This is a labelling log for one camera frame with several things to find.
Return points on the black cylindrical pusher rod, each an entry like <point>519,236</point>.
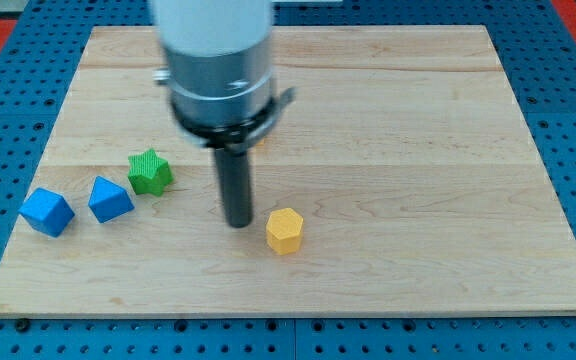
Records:
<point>233,172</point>

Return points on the blue triangular block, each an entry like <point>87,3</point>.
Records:
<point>108,200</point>

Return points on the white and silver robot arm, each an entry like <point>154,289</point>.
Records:
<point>220,77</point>

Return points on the light wooden board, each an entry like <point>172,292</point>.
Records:
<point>405,152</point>

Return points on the yellow hexagon block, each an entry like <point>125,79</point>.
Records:
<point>284,231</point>

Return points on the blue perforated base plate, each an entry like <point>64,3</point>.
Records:
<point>36,67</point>

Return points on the blue cube block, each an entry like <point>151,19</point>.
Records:
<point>47,212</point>

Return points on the green star block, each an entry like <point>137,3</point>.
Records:
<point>148,173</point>

